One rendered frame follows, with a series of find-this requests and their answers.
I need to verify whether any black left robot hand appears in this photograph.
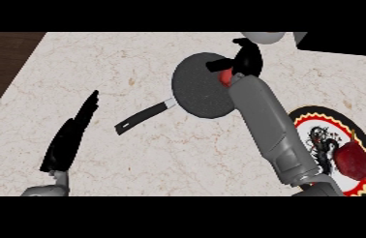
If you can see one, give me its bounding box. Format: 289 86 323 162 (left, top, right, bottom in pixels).
38 89 100 174

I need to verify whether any pale grey bowl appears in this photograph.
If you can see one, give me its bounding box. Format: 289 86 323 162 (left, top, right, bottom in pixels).
238 31 287 45

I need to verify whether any dark grey frying pan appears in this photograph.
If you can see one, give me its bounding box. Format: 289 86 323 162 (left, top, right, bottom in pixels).
113 51 240 136

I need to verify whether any black appliance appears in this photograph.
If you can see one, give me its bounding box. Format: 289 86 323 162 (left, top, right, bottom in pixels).
292 31 366 56

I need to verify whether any dark red round fruit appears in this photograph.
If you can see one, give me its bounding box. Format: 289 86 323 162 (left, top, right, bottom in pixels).
331 141 366 182

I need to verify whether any red bell pepper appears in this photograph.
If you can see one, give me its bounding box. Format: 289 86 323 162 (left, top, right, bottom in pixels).
216 67 235 88

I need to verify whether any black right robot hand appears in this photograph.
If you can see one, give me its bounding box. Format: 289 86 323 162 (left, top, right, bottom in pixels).
204 37 263 78

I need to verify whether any patterned round plate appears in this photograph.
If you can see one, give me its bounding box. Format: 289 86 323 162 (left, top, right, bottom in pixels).
286 104 366 197

